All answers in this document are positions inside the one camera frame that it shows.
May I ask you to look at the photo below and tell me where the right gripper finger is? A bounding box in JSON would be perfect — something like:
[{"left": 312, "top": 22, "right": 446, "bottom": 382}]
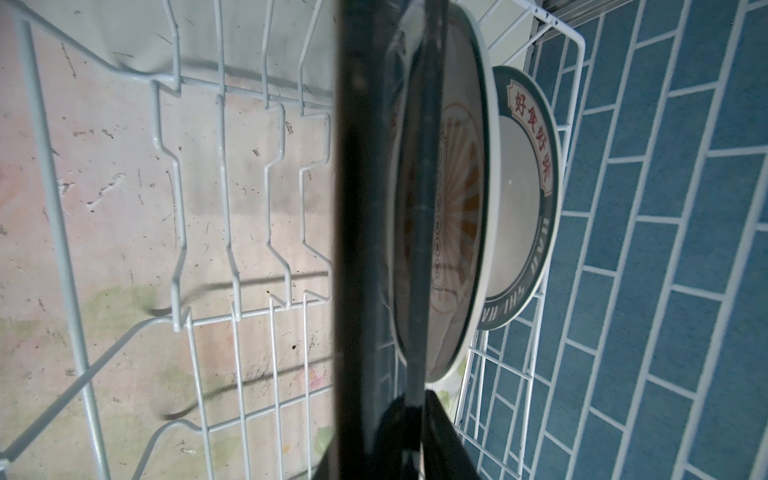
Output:
[{"left": 371, "top": 390, "right": 479, "bottom": 479}]

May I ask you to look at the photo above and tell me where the black square plate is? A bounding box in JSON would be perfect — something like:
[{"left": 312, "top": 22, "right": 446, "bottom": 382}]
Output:
[{"left": 321, "top": 1, "right": 448, "bottom": 479}]

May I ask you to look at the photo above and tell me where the white round plate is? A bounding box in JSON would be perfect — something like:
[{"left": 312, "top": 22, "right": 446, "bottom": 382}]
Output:
[{"left": 384, "top": 1, "right": 501, "bottom": 383}]

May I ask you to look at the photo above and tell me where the black patterned round plate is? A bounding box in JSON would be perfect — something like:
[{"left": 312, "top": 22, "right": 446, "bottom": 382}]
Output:
[{"left": 478, "top": 66, "right": 562, "bottom": 331}]

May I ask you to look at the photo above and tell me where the white wire dish rack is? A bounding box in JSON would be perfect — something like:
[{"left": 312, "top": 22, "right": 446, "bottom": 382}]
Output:
[{"left": 0, "top": 0, "right": 587, "bottom": 480}]

